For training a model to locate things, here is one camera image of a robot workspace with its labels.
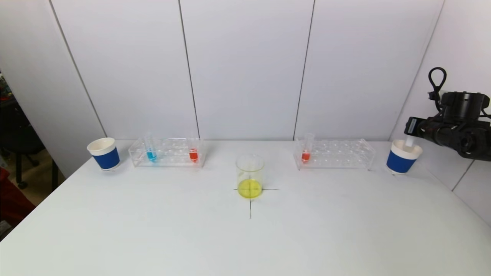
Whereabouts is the black looped camera cable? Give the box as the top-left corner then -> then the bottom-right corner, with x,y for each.
428,67 -> 448,112

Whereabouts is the clear glass beaker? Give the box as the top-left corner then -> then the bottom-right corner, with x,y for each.
236,154 -> 265,199

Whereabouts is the test tube with red liquid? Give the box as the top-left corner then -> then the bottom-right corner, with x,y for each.
188,135 -> 199,163
301,133 -> 315,164

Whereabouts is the red fabric object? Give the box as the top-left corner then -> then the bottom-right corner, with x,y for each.
0,168 -> 36,227

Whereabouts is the black office chair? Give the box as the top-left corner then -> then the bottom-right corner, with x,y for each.
0,102 -> 46,190

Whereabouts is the test tube with blue liquid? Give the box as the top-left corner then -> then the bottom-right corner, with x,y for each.
145,134 -> 158,163

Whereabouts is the blue white paper cup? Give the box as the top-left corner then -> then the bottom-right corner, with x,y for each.
385,140 -> 423,176
87,137 -> 121,171

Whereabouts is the clear acrylic test tube rack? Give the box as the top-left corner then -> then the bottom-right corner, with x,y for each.
129,138 -> 206,169
293,139 -> 376,171

